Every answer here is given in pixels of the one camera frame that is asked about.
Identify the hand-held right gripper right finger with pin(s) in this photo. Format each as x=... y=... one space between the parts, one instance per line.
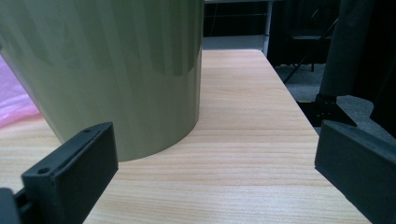
x=358 y=168

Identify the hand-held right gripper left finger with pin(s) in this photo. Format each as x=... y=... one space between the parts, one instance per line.
x=74 y=174

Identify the pink plastic bag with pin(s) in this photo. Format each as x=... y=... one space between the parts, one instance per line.
x=12 y=96

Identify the green ribbed trash bin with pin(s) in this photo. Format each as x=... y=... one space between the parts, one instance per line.
x=109 y=62

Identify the grey padded column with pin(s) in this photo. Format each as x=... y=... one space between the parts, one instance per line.
x=345 y=46

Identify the black folding stand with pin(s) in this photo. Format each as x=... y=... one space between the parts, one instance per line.
x=306 y=37

